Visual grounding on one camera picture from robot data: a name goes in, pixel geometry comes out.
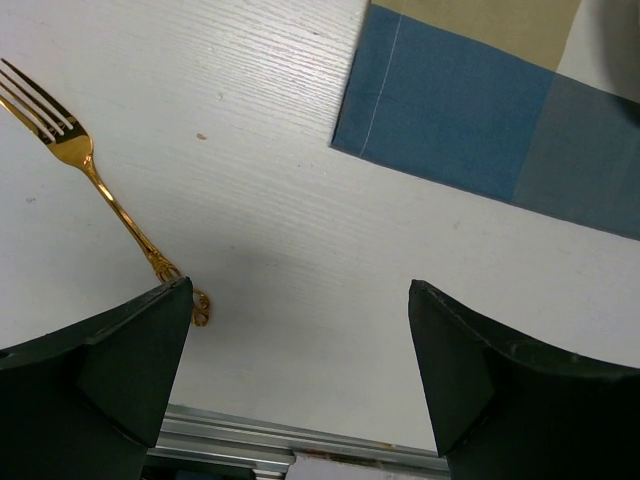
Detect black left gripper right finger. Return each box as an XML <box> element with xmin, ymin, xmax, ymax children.
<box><xmin>408</xmin><ymin>280</ymin><xmax>639</xmax><ymax>479</ymax></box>

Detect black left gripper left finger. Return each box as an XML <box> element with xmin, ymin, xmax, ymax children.
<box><xmin>1</xmin><ymin>278</ymin><xmax>193</xmax><ymax>479</ymax></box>

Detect gold fork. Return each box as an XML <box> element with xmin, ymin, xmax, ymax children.
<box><xmin>0</xmin><ymin>57</ymin><xmax>212</xmax><ymax>329</ymax></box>

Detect aluminium table edge rail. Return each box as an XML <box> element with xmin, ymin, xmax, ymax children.
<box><xmin>148</xmin><ymin>405</ymin><xmax>450</xmax><ymax>479</ymax></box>

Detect blue yellow striped cloth placemat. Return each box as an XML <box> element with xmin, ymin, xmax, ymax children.
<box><xmin>331</xmin><ymin>1</ymin><xmax>639</xmax><ymax>239</ymax></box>

